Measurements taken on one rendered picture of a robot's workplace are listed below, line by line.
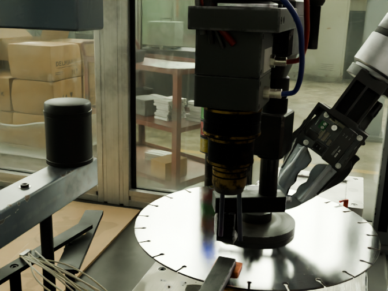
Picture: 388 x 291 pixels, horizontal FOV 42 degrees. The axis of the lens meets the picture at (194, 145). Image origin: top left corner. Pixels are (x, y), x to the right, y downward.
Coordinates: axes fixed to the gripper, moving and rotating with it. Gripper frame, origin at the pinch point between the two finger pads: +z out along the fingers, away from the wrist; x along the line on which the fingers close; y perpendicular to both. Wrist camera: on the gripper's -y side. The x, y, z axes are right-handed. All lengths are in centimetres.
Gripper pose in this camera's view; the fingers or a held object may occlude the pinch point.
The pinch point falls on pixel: (284, 200)
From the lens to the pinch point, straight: 71.2
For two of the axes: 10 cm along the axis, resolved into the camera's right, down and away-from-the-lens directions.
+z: -5.5, 8.0, 2.4
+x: 7.6, 6.0, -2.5
